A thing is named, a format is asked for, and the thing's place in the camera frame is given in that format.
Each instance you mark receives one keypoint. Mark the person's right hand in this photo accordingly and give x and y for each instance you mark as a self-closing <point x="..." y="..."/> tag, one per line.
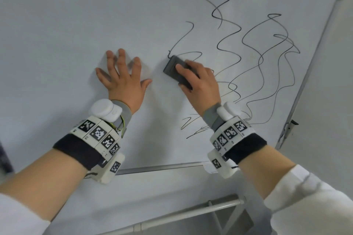
<point x="204" y="88"/>

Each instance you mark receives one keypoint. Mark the person's left hand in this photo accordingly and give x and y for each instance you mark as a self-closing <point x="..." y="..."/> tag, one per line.
<point x="125" y="86"/>

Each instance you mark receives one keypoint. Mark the person's left middle finger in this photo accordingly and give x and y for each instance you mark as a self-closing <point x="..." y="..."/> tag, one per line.
<point x="122" y="60"/>

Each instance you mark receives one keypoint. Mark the person's left little finger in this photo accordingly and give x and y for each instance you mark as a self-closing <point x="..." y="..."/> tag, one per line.
<point x="102" y="74"/>

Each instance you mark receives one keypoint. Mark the person's left thumb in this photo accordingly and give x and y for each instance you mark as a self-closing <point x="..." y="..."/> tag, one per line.
<point x="145" y="83"/>

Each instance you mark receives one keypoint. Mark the person's right thumb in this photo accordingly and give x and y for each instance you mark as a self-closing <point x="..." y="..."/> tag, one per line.
<point x="184" y="87"/>

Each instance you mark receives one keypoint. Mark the dark grey whiteboard eraser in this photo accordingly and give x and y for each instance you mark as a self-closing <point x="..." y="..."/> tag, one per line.
<point x="172" y="68"/>

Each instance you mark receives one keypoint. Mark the person's right forearm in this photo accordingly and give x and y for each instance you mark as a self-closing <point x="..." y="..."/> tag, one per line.
<point x="275" y="171"/>

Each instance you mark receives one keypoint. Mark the person's left forearm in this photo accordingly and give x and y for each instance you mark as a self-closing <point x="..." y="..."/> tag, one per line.
<point x="47" y="182"/>

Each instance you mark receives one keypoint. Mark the white marker-tag wrist device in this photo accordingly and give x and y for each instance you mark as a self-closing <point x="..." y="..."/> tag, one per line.
<point x="229" y="135"/>
<point x="100" y="133"/>

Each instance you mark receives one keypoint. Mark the black wristband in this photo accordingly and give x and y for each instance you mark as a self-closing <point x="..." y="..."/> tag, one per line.
<point x="78" y="150"/>
<point x="245" y="148"/>

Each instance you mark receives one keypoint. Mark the white stand crossbar tube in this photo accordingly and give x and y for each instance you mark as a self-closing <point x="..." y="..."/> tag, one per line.
<point x="176" y="214"/>

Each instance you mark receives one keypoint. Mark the white whiteboard with metal frame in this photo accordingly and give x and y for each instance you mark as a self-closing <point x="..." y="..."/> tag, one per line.
<point x="69" y="17"/>

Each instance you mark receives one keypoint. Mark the grey stand frame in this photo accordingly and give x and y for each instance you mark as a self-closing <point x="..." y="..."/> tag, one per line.
<point x="234" y="218"/>

